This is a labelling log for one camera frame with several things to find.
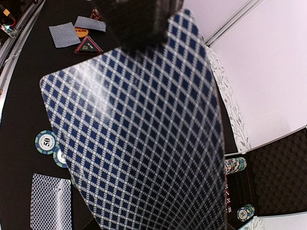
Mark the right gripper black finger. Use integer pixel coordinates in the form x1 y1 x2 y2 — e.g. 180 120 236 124
92 0 184 49

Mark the red brown poker chip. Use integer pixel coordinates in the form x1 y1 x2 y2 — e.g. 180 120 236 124
90 8 102 21

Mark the blue card player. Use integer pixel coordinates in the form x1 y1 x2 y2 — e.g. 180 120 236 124
74 16 106 32
56 179 72 230

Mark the orange big blind button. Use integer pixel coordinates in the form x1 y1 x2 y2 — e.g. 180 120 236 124
74 27 89 38

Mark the blue card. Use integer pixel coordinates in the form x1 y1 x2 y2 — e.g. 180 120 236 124
30 173 65 230
48 22 81 48

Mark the triangular red black marker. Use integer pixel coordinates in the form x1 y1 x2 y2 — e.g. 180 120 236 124
74 36 104 55

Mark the black poker mat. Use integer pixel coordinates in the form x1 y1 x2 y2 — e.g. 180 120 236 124
0 0 118 230

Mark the left chip stack in case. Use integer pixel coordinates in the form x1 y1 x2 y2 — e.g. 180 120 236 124
224 157 247 175

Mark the chip stack in case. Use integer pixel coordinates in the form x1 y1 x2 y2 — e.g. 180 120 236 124
224 157 247 175
236 204 255 222

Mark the red dice row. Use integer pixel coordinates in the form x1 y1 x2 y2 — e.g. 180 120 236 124
226 184 232 213

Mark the aluminium poker chip case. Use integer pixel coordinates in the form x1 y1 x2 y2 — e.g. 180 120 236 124
226 126 307 228

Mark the right chip stack in case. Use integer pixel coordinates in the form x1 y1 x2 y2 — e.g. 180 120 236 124
236 204 255 222

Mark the aluminium front rail frame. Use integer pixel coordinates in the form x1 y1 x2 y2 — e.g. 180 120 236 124
0 0 46 96

